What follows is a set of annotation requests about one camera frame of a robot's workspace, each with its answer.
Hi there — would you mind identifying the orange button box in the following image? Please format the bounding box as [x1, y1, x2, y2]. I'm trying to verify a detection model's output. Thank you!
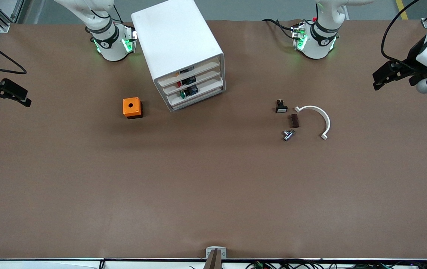
[123, 97, 143, 119]

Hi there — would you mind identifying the white drawer cabinet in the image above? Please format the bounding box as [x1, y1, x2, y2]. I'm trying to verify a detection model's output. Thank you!
[131, 0, 226, 112]

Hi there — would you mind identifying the white semicircular pipe clamp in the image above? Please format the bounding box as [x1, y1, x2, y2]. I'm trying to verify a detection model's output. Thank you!
[294, 105, 331, 141]

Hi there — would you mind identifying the brown table cover sheet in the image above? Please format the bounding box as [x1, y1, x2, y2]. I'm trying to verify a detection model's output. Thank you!
[0, 19, 427, 260]

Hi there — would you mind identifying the brown strut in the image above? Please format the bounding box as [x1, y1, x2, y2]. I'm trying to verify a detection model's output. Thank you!
[203, 249, 222, 269]

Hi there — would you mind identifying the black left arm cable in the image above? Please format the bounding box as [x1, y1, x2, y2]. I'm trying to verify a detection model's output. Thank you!
[261, 18, 298, 40]

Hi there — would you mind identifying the white table edge rail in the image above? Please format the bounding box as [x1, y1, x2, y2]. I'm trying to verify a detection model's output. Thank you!
[0, 258, 427, 269]

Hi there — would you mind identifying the black cable bundle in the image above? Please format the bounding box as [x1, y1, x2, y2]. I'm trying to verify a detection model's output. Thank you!
[245, 260, 427, 269]

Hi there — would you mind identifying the grey metal bracket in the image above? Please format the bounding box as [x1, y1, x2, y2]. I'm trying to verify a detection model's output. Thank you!
[205, 246, 228, 259]

